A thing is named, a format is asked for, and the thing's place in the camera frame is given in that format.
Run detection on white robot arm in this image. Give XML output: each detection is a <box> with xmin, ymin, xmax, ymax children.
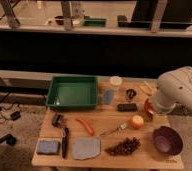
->
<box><xmin>150</xmin><ymin>66</ymin><xmax>192</xmax><ymax>114</ymax></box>

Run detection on clear jar with white lid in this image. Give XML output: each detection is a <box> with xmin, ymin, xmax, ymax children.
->
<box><xmin>102</xmin><ymin>76</ymin><xmax>123</xmax><ymax>105</ymax></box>

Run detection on green plastic tray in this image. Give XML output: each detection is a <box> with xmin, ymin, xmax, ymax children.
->
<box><xmin>46</xmin><ymin>76</ymin><xmax>98</xmax><ymax>110</ymax></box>

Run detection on black rectangular block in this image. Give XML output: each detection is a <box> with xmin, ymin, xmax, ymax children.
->
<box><xmin>117</xmin><ymin>103</ymin><xmax>137</xmax><ymax>112</ymax></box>

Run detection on black binder clip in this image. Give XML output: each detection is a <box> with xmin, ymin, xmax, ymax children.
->
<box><xmin>126</xmin><ymin>89</ymin><xmax>136</xmax><ymax>102</ymax></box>

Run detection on silver fork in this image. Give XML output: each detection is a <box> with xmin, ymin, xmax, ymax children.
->
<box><xmin>100</xmin><ymin>123</ymin><xmax>128</xmax><ymax>137</ymax></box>

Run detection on wooden chopsticks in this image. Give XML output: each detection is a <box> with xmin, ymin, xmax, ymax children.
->
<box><xmin>139</xmin><ymin>81</ymin><xmax>155</xmax><ymax>96</ymax></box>

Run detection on small black brush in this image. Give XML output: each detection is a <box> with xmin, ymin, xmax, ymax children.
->
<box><xmin>52</xmin><ymin>114</ymin><xmax>64</xmax><ymax>128</ymax></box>

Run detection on orange fruit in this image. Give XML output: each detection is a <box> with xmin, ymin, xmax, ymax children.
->
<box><xmin>130</xmin><ymin>115</ymin><xmax>144</xmax><ymax>129</ymax></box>

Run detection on red bowl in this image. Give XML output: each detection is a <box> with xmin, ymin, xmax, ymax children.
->
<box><xmin>144</xmin><ymin>100</ymin><xmax>154</xmax><ymax>118</ymax></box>

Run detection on grey cloth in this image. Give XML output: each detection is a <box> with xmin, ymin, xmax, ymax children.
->
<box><xmin>72</xmin><ymin>137</ymin><xmax>101</xmax><ymax>160</ymax></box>

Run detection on bunch of dark grapes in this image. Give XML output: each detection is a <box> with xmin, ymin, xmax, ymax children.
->
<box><xmin>105</xmin><ymin>138</ymin><xmax>141</xmax><ymax>156</ymax></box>

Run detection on blue sponge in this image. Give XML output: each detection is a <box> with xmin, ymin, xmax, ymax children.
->
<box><xmin>36</xmin><ymin>140</ymin><xmax>60</xmax><ymax>155</ymax></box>

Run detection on purple bowl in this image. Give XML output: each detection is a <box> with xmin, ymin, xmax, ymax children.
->
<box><xmin>152</xmin><ymin>126</ymin><xmax>183</xmax><ymax>155</ymax></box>

